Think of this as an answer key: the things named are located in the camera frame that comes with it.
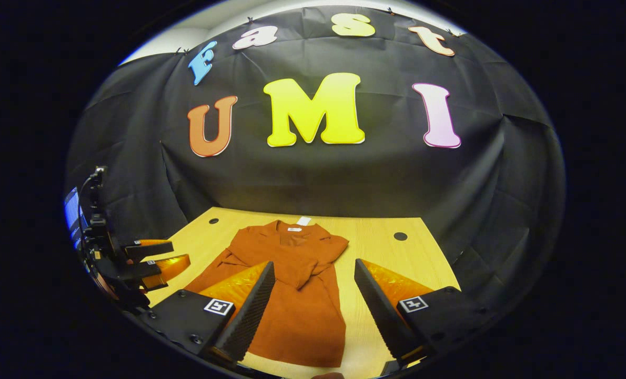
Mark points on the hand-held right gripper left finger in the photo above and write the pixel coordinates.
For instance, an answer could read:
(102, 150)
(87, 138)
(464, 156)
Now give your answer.
(250, 310)

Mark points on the white paper tag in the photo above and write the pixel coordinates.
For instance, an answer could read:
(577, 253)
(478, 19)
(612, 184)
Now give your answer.
(304, 221)

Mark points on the black backdrop cloth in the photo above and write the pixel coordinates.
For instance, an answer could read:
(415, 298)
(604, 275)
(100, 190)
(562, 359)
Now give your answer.
(318, 173)

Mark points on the computer monitor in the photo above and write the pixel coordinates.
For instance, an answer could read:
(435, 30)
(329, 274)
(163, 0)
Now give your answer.
(71, 216)

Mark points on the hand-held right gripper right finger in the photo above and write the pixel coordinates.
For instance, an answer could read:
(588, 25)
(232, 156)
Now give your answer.
(379, 305)

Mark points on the orange jacket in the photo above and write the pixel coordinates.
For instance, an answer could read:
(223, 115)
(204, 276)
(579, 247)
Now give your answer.
(302, 316)

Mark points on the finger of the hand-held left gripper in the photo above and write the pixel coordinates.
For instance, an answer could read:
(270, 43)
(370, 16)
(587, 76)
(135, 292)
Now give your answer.
(150, 246)
(158, 268)

